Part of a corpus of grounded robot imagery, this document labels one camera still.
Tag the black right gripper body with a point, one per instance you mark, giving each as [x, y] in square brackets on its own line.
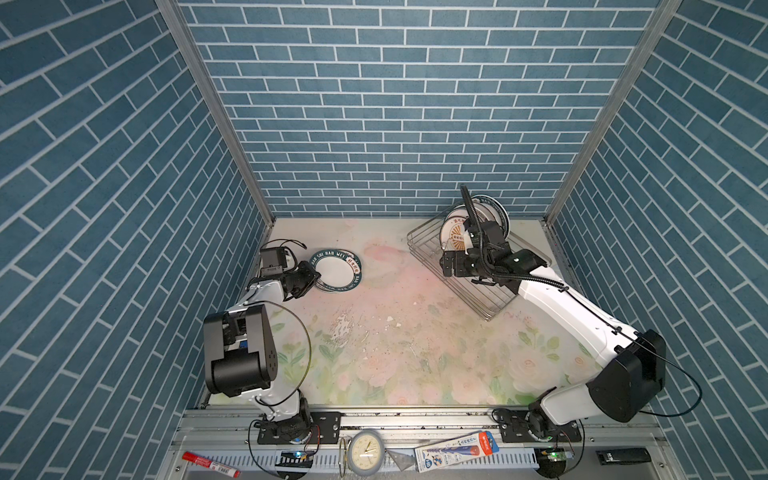
[467, 264]

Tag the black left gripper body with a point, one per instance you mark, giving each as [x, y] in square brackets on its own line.
[298, 279]

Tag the metal wire dish rack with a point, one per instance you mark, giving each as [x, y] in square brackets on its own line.
[486, 300]

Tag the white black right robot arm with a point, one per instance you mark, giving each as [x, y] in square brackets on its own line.
[631, 363]

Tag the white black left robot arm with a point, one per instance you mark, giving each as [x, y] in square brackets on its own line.
[241, 358]

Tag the rear plate in rack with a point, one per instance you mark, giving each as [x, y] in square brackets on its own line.
[500, 212]

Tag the blue white toothpaste box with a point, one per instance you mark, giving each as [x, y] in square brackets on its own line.
[451, 452]

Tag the round white dial timer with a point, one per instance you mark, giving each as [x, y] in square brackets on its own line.
[365, 453]

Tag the red marker pen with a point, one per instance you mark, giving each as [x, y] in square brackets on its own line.
[211, 465]

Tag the aluminium front rail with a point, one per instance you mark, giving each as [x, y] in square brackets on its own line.
[228, 435]

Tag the black device on rail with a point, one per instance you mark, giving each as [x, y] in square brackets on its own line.
[623, 456]

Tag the aluminium corner post left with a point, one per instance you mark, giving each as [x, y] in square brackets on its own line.
[181, 33]

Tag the aluminium corner post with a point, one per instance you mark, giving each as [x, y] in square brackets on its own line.
[657, 24]
[181, 33]

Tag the aluminium corner post right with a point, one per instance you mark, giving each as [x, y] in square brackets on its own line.
[657, 24]

